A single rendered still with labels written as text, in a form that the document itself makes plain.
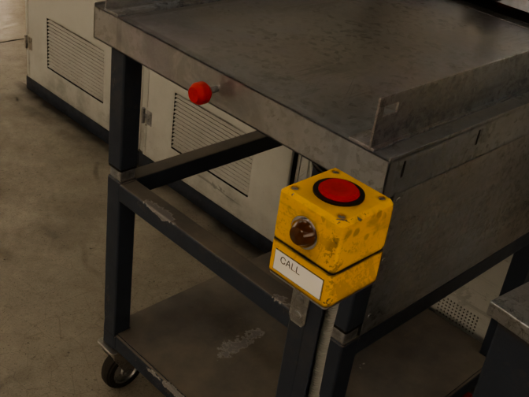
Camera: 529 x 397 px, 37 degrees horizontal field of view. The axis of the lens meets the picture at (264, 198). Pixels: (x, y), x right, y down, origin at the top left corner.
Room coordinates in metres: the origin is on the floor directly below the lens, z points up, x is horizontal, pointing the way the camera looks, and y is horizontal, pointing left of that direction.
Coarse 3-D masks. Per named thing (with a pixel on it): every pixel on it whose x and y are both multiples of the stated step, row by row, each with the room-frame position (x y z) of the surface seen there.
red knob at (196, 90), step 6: (192, 84) 1.02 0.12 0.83; (198, 84) 1.02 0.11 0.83; (204, 84) 1.02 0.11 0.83; (192, 90) 1.02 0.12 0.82; (198, 90) 1.01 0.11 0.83; (204, 90) 1.01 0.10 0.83; (210, 90) 1.02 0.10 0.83; (216, 90) 1.04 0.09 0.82; (192, 96) 1.01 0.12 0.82; (198, 96) 1.01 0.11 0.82; (204, 96) 1.01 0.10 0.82; (210, 96) 1.02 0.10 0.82; (198, 102) 1.01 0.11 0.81; (204, 102) 1.01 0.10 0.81
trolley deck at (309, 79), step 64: (256, 0) 1.41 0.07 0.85; (320, 0) 1.47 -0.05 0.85; (384, 0) 1.53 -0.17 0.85; (448, 0) 1.60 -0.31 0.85; (192, 64) 1.08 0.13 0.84; (256, 64) 1.09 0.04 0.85; (320, 64) 1.13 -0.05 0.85; (384, 64) 1.17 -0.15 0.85; (448, 64) 1.21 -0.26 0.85; (256, 128) 0.99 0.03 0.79; (320, 128) 0.92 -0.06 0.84; (448, 128) 0.96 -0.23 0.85; (512, 128) 1.07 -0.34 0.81; (384, 192) 0.84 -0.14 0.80
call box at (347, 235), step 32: (288, 192) 0.64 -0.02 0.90; (288, 224) 0.64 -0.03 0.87; (320, 224) 0.61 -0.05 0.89; (352, 224) 0.61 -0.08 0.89; (384, 224) 0.65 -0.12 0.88; (288, 256) 0.63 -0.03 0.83; (320, 256) 0.61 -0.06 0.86; (352, 256) 0.61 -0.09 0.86; (320, 288) 0.60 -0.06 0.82; (352, 288) 0.62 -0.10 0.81
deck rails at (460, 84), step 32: (128, 0) 1.26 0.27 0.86; (160, 0) 1.31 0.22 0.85; (192, 0) 1.34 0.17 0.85; (512, 64) 1.09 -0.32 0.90; (384, 96) 0.87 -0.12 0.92; (416, 96) 0.92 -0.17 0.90; (448, 96) 0.98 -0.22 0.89; (480, 96) 1.04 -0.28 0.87; (512, 96) 1.11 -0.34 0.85; (384, 128) 0.88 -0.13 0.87; (416, 128) 0.93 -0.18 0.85
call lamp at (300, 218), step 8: (304, 216) 0.62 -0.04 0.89; (296, 224) 0.62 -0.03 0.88; (304, 224) 0.62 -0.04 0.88; (312, 224) 0.62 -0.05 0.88; (296, 232) 0.61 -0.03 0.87; (304, 232) 0.61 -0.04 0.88; (312, 232) 0.61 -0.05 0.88; (296, 240) 0.61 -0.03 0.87; (304, 240) 0.61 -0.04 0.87; (312, 240) 0.61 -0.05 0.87; (304, 248) 0.62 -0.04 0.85; (312, 248) 0.61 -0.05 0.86
